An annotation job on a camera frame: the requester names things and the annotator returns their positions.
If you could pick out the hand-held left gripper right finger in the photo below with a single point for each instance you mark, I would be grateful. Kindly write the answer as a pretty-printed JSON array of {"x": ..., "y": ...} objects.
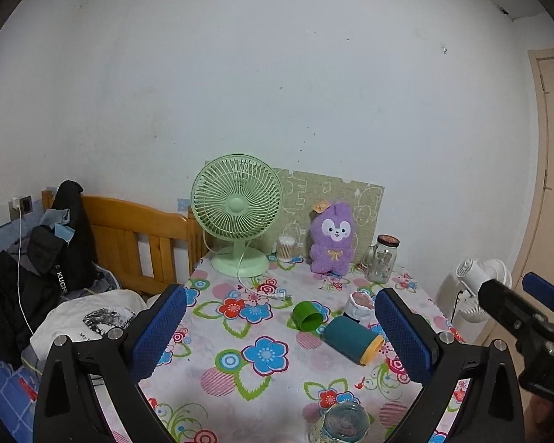
[{"x": 401, "y": 337}]

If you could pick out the small white paper cup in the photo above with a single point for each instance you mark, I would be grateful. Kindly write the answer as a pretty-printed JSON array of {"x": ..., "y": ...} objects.
[{"x": 358, "y": 307}]

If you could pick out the purple plush toy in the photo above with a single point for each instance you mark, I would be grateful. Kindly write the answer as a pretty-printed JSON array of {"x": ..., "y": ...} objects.
[{"x": 334, "y": 249}]

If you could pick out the clear glass bottle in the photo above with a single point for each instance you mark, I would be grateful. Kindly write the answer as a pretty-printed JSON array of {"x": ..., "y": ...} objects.
[{"x": 346, "y": 422}]

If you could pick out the cotton swab container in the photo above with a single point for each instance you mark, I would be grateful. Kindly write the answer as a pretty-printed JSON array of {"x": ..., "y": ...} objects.
[{"x": 286, "y": 249}]

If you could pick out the green patterned board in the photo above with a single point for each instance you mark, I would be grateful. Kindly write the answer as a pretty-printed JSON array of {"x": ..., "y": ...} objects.
[{"x": 332, "y": 189}]

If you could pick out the white printed shirt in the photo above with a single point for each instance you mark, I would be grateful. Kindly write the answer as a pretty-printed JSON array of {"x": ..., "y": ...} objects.
[{"x": 78, "y": 314}]

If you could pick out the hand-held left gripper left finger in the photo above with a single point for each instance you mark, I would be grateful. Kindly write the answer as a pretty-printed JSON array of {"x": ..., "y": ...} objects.
[{"x": 159, "y": 327}]

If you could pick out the pile of dark clothes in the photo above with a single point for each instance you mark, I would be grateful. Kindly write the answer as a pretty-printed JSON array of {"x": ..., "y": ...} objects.
[{"x": 9, "y": 295}]

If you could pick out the glass jar with lid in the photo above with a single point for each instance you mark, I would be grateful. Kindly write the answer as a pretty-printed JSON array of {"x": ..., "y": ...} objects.
[{"x": 382, "y": 263}]

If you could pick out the wooden bed headboard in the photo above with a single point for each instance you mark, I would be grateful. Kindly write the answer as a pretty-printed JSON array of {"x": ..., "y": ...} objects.
[{"x": 120, "y": 221}]

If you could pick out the floral tablecloth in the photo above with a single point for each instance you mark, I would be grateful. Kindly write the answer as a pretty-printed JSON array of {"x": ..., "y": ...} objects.
[{"x": 267, "y": 392}]

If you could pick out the white floor fan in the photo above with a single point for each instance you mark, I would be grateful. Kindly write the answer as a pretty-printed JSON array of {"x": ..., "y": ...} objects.
[{"x": 471, "y": 277}]

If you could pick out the blue bedsheet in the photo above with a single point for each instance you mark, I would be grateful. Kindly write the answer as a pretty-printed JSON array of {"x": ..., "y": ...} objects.
[{"x": 4, "y": 401}]

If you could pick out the blue denim garment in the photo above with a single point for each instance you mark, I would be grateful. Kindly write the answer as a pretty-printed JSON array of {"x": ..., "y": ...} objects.
[{"x": 57, "y": 221}]

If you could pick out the wall socket panel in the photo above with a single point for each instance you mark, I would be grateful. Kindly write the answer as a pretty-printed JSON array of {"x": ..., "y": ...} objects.
[{"x": 26, "y": 204}]

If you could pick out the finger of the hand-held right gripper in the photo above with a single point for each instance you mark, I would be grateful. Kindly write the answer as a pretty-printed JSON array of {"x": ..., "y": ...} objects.
[
  {"x": 508, "y": 307},
  {"x": 547, "y": 290}
]

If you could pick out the green plastic cup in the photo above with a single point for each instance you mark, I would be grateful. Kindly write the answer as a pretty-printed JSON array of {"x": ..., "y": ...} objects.
[{"x": 307, "y": 317}]

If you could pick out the green desk fan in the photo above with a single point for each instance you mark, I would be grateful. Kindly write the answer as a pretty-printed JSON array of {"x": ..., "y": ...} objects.
[{"x": 235, "y": 205}]

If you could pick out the teal cup with yellow rim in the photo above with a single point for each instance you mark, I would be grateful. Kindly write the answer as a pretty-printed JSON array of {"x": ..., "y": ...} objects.
[{"x": 351, "y": 338}]

